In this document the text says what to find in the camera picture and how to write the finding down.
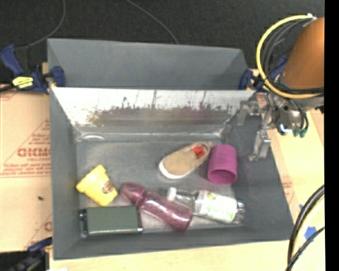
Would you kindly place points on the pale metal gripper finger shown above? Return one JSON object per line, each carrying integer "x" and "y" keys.
{"x": 247, "y": 109}
{"x": 260, "y": 145}

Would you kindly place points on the magenta cup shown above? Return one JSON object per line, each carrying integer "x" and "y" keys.
{"x": 223, "y": 162}

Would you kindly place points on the clear plastic bottle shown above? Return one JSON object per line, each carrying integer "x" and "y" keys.
{"x": 214, "y": 206}

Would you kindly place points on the tan toy shoe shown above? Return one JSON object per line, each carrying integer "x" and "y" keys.
{"x": 182, "y": 161}

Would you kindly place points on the grey metal bin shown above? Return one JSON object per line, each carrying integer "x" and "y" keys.
{"x": 147, "y": 157}

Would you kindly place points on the purple plastic bottle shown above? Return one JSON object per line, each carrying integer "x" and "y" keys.
{"x": 161, "y": 207}

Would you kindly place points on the dark green flat block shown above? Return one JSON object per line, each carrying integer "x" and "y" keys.
{"x": 111, "y": 219}

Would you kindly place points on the yellow cup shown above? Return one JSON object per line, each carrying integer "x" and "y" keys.
{"x": 96, "y": 186}

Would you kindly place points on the brown cardboard board red print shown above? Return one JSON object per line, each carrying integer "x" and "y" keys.
{"x": 22, "y": 151}

